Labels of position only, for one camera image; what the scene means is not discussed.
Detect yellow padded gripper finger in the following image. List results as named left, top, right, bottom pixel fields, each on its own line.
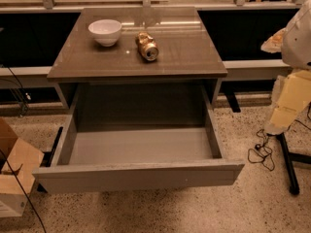
left=264, top=70, right=311, bottom=135
left=260, top=28, right=286, bottom=53

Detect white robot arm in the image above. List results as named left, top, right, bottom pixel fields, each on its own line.
left=260, top=0, right=311, bottom=135

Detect grey drawer cabinet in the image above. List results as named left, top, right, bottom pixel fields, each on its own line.
left=47, top=6, right=228, bottom=111

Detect open grey top drawer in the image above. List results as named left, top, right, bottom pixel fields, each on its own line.
left=33, top=83, right=244, bottom=193

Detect black stand leg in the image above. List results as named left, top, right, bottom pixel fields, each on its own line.
left=276, top=134, right=311, bottom=195

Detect white ceramic bowl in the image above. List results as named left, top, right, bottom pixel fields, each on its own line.
left=88, top=19, right=122, bottom=47

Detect cardboard box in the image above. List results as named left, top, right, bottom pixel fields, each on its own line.
left=0, top=118, right=44, bottom=217

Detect black coiled floor cable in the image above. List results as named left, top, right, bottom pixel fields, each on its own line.
left=247, top=128, right=276, bottom=172

